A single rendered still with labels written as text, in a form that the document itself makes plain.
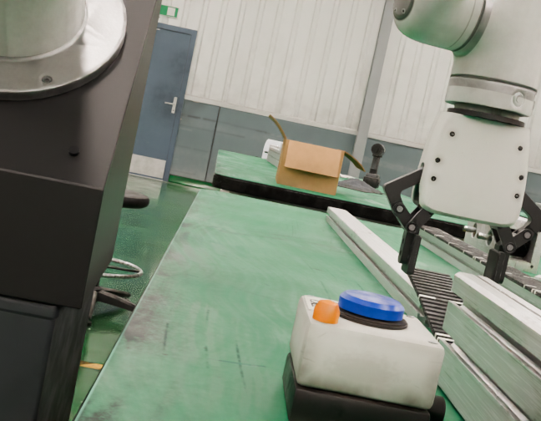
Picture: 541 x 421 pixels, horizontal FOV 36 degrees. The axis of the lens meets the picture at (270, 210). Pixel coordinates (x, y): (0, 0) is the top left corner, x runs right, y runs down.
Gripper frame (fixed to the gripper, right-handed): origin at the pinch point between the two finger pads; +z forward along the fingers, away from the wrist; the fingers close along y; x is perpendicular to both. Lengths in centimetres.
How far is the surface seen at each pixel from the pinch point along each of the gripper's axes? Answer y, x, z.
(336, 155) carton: -8, -193, -7
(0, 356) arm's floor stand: 37.3, 19.0, 11.1
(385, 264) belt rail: 2.0, -22.1, 3.7
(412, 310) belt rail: 2.0, -3.3, 5.4
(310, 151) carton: 0, -193, -6
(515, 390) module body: 5.0, 36.3, 1.6
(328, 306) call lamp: 16.1, 35.1, -0.7
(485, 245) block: -28, -79, 3
